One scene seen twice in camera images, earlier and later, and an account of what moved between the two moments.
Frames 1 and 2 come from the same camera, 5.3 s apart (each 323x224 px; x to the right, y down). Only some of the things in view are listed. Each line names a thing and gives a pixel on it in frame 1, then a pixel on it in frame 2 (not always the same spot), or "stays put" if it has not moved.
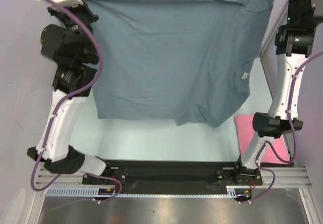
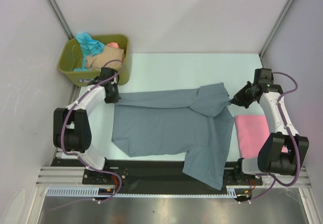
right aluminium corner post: x=274 y=29 stays put
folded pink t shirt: x=246 y=133 stays put
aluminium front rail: x=288 y=177 stays put
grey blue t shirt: x=189 y=59 to x=196 y=122
